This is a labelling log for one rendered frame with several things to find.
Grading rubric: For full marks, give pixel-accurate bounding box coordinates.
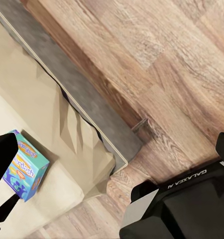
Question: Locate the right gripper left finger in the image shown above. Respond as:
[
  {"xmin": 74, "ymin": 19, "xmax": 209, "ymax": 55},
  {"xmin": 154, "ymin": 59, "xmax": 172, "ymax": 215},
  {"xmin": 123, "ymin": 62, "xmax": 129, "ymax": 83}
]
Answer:
[{"xmin": 0, "ymin": 132, "xmax": 18, "ymax": 180}]

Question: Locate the board game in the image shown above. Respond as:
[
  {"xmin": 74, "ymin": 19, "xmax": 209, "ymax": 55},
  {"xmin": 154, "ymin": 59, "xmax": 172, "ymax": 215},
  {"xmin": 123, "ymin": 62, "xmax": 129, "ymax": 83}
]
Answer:
[{"xmin": 2, "ymin": 129, "xmax": 49, "ymax": 202}]

